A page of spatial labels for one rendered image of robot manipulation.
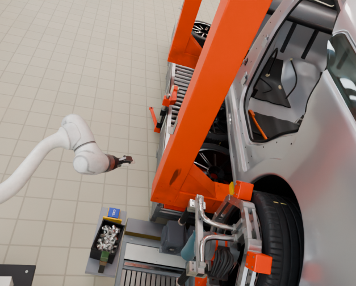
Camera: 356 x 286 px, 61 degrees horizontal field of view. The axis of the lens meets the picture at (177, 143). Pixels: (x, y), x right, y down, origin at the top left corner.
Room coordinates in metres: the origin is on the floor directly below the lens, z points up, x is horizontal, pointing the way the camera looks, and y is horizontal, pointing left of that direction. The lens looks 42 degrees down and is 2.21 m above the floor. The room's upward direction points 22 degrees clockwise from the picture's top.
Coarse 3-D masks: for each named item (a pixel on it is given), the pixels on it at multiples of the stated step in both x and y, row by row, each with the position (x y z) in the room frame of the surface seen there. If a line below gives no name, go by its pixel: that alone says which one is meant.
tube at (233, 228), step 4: (200, 196) 1.02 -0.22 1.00; (200, 200) 0.99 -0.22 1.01; (200, 204) 0.97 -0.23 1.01; (200, 208) 0.94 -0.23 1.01; (200, 212) 0.92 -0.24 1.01; (200, 216) 0.91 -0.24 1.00; (204, 216) 0.91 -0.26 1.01; (204, 220) 0.89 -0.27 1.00; (208, 220) 0.89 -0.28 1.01; (212, 220) 0.90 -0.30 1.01; (240, 220) 0.91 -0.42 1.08; (212, 224) 0.88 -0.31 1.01; (216, 224) 0.89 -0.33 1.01; (220, 224) 0.90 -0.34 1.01; (224, 224) 0.91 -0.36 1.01; (236, 224) 0.92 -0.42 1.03; (240, 224) 0.90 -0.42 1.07; (220, 228) 0.89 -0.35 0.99; (224, 228) 0.89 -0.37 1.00; (228, 228) 0.90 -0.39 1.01; (232, 228) 0.90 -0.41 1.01; (236, 228) 0.90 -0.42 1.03; (232, 232) 0.89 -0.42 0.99
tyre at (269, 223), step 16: (256, 192) 1.10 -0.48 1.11; (256, 208) 1.01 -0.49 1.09; (272, 208) 0.97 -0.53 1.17; (288, 208) 1.02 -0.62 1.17; (272, 224) 0.88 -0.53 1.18; (288, 224) 0.92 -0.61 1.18; (272, 240) 0.81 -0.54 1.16; (288, 240) 0.84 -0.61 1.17; (272, 256) 0.75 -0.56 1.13; (288, 256) 0.78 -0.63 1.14; (272, 272) 0.70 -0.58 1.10; (288, 272) 0.73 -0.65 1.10
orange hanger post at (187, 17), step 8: (184, 0) 3.19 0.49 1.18; (192, 0) 3.12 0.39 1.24; (200, 0) 3.13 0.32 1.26; (184, 8) 3.10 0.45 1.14; (192, 8) 3.12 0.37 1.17; (184, 16) 3.11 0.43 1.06; (192, 16) 3.13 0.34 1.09; (184, 24) 3.12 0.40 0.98; (192, 24) 3.13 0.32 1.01; (176, 32) 3.10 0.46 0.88; (184, 32) 3.12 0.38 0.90; (176, 40) 3.11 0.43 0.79; (184, 40) 3.13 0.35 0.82; (176, 48) 3.11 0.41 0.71; (184, 48) 3.13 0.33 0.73; (168, 56) 3.14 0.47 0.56; (176, 56) 3.11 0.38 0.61
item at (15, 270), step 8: (0, 264) 0.59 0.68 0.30; (8, 264) 0.60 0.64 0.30; (16, 264) 0.62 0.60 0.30; (0, 272) 0.55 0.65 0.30; (8, 272) 0.57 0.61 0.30; (16, 272) 0.58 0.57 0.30; (24, 272) 0.60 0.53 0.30; (32, 272) 0.61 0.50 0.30; (16, 280) 0.54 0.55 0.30; (24, 280) 0.56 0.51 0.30; (32, 280) 0.58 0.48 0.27
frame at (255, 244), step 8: (224, 200) 1.14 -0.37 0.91; (232, 200) 1.08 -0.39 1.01; (240, 200) 1.01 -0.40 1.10; (224, 208) 1.11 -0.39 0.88; (232, 208) 1.12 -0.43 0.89; (240, 208) 0.97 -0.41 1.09; (248, 208) 0.97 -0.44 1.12; (216, 216) 1.11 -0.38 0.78; (224, 216) 1.12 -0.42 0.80; (248, 216) 0.92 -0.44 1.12; (256, 216) 0.94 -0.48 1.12; (248, 224) 0.88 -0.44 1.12; (256, 224) 0.89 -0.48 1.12; (216, 232) 1.09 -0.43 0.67; (248, 232) 0.83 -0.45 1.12; (256, 232) 0.85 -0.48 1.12; (248, 240) 0.79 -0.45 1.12; (256, 240) 0.81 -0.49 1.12; (248, 248) 0.77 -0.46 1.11; (256, 248) 0.78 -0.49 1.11; (208, 264) 0.90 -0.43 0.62; (240, 272) 0.70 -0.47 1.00; (248, 272) 0.72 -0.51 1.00; (256, 272) 0.71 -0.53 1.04; (208, 280) 0.81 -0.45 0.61; (216, 280) 0.82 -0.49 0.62; (240, 280) 0.67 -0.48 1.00; (248, 280) 0.69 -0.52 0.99
